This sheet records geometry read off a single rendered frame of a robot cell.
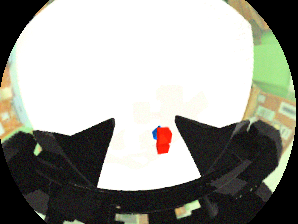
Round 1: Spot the red cube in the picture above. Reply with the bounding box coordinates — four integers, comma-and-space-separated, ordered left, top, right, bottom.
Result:
156, 140, 169, 155
156, 127, 173, 144

